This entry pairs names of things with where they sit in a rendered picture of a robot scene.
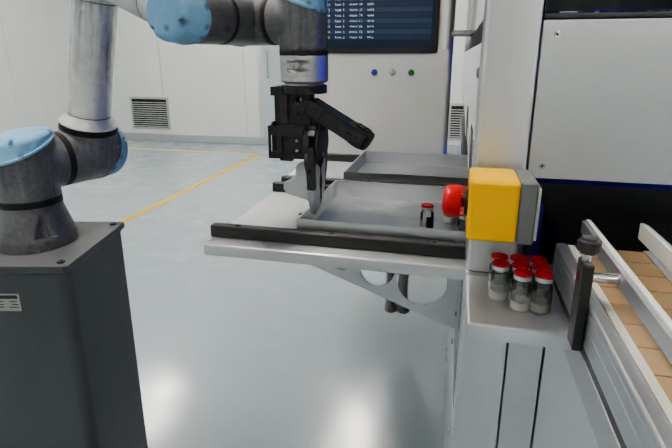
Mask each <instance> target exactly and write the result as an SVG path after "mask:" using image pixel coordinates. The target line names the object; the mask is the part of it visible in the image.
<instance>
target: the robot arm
mask: <svg viewBox="0 0 672 448"><path fill-rule="evenodd" d="M118 7H120V8H122V9H124V10H126V11H128V12H130V13H132V14H133V15H135V16H137V17H139V18H141V19H143V20H145V21H147V22H148V24H149V26H150V28H151V29H153V31H154V33H155V35H156V36H157V37H158V38H160V39H161V40H163V41H166V42H171V43H176V44H180V45H193V44H213V45H233V46H236V47H246V46H267V45H279V55H280V80H281V82H284V83H285V85H278V86H272V87H270V95H271V96H274V104H275V121H272V122H271V125H268V148H269V158H279V159H280V161H293V160H294V159H304V161H303V162H299V163H298V164H297V166H296V175H294V176H292V177H291V179H289V180H287V181H285V182H284V190H285V192H286V193H288V194H291V195H294V196H297V197H300V198H303V199H306V200H308V201H309V207H310V210H311V213H312V214H316V213H317V211H318V209H319V207H320V206H321V204H322V200H323V195H324V189H325V181H326V173H327V161H328V143H329V137H328V129H329V130H330V131H332V132H333V133H335V134H337V135H338V136H340V137H341V138H343V139H345V140H346V141H347V142H348V143H349V144H350V145H352V146H353V147H355V148H357V149H360V150H365V149H366V148H367V147H368V146H369V145H370V144H371V142H372V140H373V139H374V137H375V134H374V133H373V132H372V130H371V129H369V128H368V127H366V126H365V125H363V124H361V123H357V122H356V121H354V120H353V119H351V118H349V117H348V116H346V115H345V114H343V113H341V112H340V111H338V110H337V109H335V108H333V107H332V106H330V105H329V104H327V103H325V102H324V101H322V100H321V99H319V98H314V94H324V93H327V84H324V83H325V82H327V81H328V56H327V55H328V13H329V9H328V6H327V0H70V18H69V52H68V87H67V111H66V112H65V113H64V114H62V115H61V116H60V117H59V119H58V131H54V132H53V131H52V129H51V128H50V127H48V126H30V127H26V128H24V127H23V128H17V129H12V130H8V131H4V132H1V133H0V253H1V254H5V255H28V254H36V253H41V252H46V251H51V250H54V249H58V248H61V247H63V246H66V245H68V244H70V243H72V242H74V241H75V240H76V239H77V238H78V229H77V225H76V223H75V222H74V220H73V218H72V216H71V214H70V212H69V211H68V209H67V207H66V205H65V203H64V200H63V194H62V186H66V185H71V184H75V183H80V182H84V181H88V180H92V179H101V178H104V177H106V176H108V175H112V174H114V173H116V172H118V171H119V170H120V169H121V168H122V167H123V166H124V164H125V162H126V159H127V155H128V145H127V141H124V139H125V135H124V133H123V132H122V131H121V129H120V128H118V123H117V122H116V121H115V120H114V119H113V118H112V116H111V109H112V94H113V78H114V63H115V48H116V33H117V18H118ZM300 98H302V99H301V101H300ZM271 135H272V151H271Z"/></svg>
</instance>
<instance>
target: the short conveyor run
mask: <svg viewBox="0 0 672 448"><path fill-rule="evenodd" d="M581 234H582V237H578V240H577V247H575V245H568V246H567V244H565V243H557V244H556V246H555V248H554V254H553V262H552V269H551V273H553V274H554V281H553V283H552V284H553V287H554V289H555V292H556V294H557V296H558V299H559V301H560V304H561V306H562V309H563V311H564V313H565V316H566V318H567V321H568V323H569V327H568V333H567V339H568V341H569V344H570V347H571V351H570V350H564V352H565V355H566V358H567V360H568V363H569V366H570V369H571V372H572V374H573V377H574V380H575V383H576V385H577V388H578V391H579V394H580V397H581V399H582V402H583V405H584V408H585V411H586V413H587V416H588V419H589V422H590V425H591V427H592V430H593V433H594V436H595V439H596V441H597V444H598V447H599V448H672V245H671V244H670V243H668V242H667V241H666V240H665V239H664V238H663V237H662V236H661V235H659V234H658V233H657V232H656V231H655V230H654V229H653V228H652V227H650V226H649V225H647V224H645V223H641V224H640V228H639V234H638V239H639V240H640V241H641V242H642V243H643V244H644V245H645V246H646V247H647V248H648V249H649V250H650V251H651V252H652V253H651V252H650V251H643V252H635V251H623V250H615V249H614V248H613V247H612V245H611V244H610V243H609V242H608V240H607V239H606V238H605V237H604V235H603V234H602V233H601V232H600V230H599V229H598V228H597V227H596V226H595V224H594V223H593V222H592V221H591V220H588V219H587V220H586V221H582V225H581Z"/></svg>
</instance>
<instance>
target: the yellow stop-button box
mask: <svg viewBox="0 0 672 448"><path fill-rule="evenodd" d="M538 192H539V183H538V182H537V180H536V179H535V177H534V175H533V174H532V172H531V171H530V170H528V169H516V170H515V171H514V170H513V169H501V168H480V167H472V168H470V169H469V171H468V188H466V189H465V204H464V216H465V222H466V233H465V235H466V237H467V238H468V239H469V240H477V241H490V242H502V243H513V242H515V243H516V244H522V245H532V243H533V235H534V226H535V218H536V209H537V200H538Z"/></svg>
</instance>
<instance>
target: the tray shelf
mask: <svg viewBox="0 0 672 448"><path fill-rule="evenodd" d="M351 163H352V162H339V161H327V173H326V178H341V179H343V172H344V171H345V170H346V169H347V167H348V166H349V165H350V164H351ZM308 207H309V201H308V200H306V199H303V198H300V197H297V196H294V195H291V194H288V193H286V192H273V193H271V194H270V195H269V196H267V197H266V198H265V199H263V200H262V201H261V202H259V203H258V204H256V205H255V206H254V207H252V208H251V209H250V210H248V211H247V212H246V213H244V214H243V215H242V216H240V217H239V218H237V219H236V220H235V221H233V222H232V223H231V224H243V225H255V226H267V227H279V228H291V229H297V218H298V217H299V216H300V215H298V214H299V213H303V212H304V211H305V210H306V209H307V208H308ZM203 246H204V254H205V255H214V256H224V257H235V258H245V259H255V260H265V261H275V262H285V263H295V264H306V265H316V266H326V267H336V268H346V269H356V270H366V271H376V272H387V273H397V274H407V275H417V276H427V277H437V278H447V279H458V280H464V279H465V259H458V258H447V257H436V256H425V255H414V254H402V253H391V252H380V251H369V250H358V249H346V248H335V247H324V246H313V245H302V244H290V243H279V242H268V241H257V240H246V239H235V238H223V237H212V238H210V239H209V240H208V241H206V242H205V243H204V244H203Z"/></svg>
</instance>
